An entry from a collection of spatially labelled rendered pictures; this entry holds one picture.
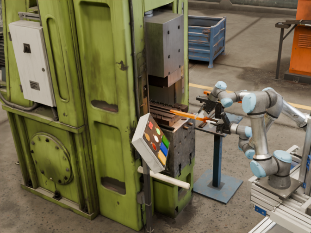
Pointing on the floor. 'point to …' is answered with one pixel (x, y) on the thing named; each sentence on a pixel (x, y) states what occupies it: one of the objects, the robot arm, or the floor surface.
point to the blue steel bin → (206, 38)
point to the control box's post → (147, 195)
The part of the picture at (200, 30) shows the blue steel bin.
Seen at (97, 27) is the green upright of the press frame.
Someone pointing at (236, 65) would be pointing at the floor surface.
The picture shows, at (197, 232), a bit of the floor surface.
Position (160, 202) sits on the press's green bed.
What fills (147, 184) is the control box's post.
